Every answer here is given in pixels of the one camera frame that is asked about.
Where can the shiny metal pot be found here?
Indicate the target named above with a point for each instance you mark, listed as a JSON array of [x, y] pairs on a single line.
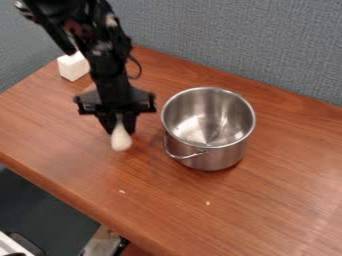
[[208, 122]]

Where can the white box at corner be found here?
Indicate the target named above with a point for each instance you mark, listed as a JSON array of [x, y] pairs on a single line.
[[13, 243]]

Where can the white toy mushroom red cap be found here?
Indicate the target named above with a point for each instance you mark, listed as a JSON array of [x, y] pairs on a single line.
[[120, 138]]

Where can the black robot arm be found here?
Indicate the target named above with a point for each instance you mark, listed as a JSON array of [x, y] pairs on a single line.
[[84, 26]]

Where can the white plastic bottle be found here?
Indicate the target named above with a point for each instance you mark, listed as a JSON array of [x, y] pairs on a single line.
[[72, 66]]

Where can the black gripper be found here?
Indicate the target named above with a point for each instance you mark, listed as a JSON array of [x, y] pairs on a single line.
[[113, 95]]

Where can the table leg frame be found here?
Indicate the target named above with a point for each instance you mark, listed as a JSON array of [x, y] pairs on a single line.
[[105, 243]]

